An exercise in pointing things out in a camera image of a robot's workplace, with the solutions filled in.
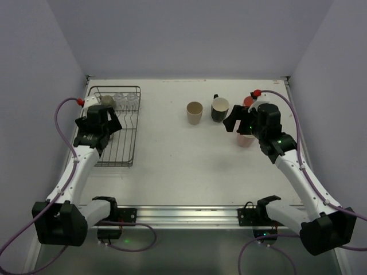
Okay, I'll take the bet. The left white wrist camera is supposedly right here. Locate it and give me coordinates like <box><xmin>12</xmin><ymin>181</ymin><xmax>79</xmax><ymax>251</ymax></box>
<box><xmin>83</xmin><ymin>95</ymin><xmax>100</xmax><ymax>110</ymax></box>

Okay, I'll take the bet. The aluminium mounting rail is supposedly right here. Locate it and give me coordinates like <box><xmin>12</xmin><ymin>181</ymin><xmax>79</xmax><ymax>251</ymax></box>
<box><xmin>37</xmin><ymin>205</ymin><xmax>339</xmax><ymax>230</ymax></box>

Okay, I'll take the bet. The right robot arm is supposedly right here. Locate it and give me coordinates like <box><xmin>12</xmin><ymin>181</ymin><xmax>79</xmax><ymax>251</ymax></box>
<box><xmin>223</xmin><ymin>103</ymin><xmax>356</xmax><ymax>256</ymax></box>

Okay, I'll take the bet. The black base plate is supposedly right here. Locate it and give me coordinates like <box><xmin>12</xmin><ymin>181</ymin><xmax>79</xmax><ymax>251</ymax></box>
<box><xmin>237</xmin><ymin>208</ymin><xmax>283</xmax><ymax>227</ymax></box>
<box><xmin>117</xmin><ymin>207</ymin><xmax>138</xmax><ymax>226</ymax></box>

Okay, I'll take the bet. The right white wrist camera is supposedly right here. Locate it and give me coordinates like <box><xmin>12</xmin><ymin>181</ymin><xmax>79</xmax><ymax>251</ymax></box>
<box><xmin>248</xmin><ymin>93</ymin><xmax>270</xmax><ymax>113</ymax></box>

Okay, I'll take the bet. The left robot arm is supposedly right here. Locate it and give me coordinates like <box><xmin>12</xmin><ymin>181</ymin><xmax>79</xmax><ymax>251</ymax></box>
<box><xmin>32</xmin><ymin>105</ymin><xmax>122</xmax><ymax>246</ymax></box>

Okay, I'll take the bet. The left controller box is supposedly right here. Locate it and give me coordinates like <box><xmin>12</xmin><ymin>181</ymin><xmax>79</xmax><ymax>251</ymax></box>
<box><xmin>97</xmin><ymin>228</ymin><xmax>122</xmax><ymax>241</ymax></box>

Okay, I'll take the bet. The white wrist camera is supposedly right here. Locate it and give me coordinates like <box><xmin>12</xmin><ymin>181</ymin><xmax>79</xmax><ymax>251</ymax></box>
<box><xmin>83</xmin><ymin>95</ymin><xmax>100</xmax><ymax>110</ymax></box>
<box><xmin>248</xmin><ymin>93</ymin><xmax>270</xmax><ymax>113</ymax></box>

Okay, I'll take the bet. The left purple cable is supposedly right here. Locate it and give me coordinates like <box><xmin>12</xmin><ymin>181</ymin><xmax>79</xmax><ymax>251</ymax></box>
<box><xmin>0</xmin><ymin>97</ymin><xmax>84</xmax><ymax>253</ymax></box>

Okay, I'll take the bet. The right controller box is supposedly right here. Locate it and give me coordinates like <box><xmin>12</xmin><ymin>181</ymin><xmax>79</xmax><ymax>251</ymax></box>
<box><xmin>253</xmin><ymin>229</ymin><xmax>278</xmax><ymax>245</ymax></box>

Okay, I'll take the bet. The black mug cream inside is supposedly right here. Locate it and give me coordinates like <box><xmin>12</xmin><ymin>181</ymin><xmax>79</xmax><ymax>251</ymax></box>
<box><xmin>210</xmin><ymin>94</ymin><xmax>229</xmax><ymax>123</ymax></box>

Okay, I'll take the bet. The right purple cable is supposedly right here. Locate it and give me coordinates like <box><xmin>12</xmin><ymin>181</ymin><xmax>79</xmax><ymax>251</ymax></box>
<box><xmin>239</xmin><ymin>89</ymin><xmax>356</xmax><ymax>275</ymax></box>

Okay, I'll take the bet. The pink mug with handle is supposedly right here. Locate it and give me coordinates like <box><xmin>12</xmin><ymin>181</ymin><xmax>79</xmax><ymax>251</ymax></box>
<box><xmin>237</xmin><ymin>134</ymin><xmax>256</xmax><ymax>148</ymax></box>

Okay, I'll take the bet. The beige cup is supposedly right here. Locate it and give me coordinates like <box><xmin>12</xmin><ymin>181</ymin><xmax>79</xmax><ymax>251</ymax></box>
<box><xmin>186</xmin><ymin>101</ymin><xmax>203</xmax><ymax>125</ymax></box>

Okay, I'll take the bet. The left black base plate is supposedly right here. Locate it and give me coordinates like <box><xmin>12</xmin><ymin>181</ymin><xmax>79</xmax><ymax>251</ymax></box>
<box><xmin>117</xmin><ymin>207</ymin><xmax>138</xmax><ymax>226</ymax></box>

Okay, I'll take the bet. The tall salmon pink cup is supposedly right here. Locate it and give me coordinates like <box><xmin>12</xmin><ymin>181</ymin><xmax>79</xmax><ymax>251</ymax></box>
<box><xmin>243</xmin><ymin>96</ymin><xmax>254</xmax><ymax>107</ymax></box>

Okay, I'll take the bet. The clear glass cup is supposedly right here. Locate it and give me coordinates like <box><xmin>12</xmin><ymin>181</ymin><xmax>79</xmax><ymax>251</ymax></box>
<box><xmin>127</xmin><ymin>92</ymin><xmax>139</xmax><ymax>107</ymax></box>
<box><xmin>114</xmin><ymin>92</ymin><xmax>126</xmax><ymax>106</ymax></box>

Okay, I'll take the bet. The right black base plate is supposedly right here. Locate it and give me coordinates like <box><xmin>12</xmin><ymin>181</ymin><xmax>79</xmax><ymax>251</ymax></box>
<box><xmin>237</xmin><ymin>208</ymin><xmax>283</xmax><ymax>227</ymax></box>

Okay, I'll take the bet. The black wire dish rack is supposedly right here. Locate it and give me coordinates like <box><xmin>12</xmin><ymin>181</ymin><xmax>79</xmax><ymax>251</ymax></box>
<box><xmin>87</xmin><ymin>85</ymin><xmax>141</xmax><ymax>168</ymax></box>

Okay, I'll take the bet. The controller box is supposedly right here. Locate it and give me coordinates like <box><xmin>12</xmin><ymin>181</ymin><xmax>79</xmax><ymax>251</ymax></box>
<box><xmin>253</xmin><ymin>229</ymin><xmax>278</xmax><ymax>245</ymax></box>
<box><xmin>97</xmin><ymin>228</ymin><xmax>122</xmax><ymax>241</ymax></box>

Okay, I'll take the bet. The purple cable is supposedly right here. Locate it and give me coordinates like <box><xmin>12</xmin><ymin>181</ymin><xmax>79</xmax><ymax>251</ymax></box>
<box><xmin>0</xmin><ymin>97</ymin><xmax>84</xmax><ymax>253</ymax></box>
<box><xmin>239</xmin><ymin>89</ymin><xmax>356</xmax><ymax>275</ymax></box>

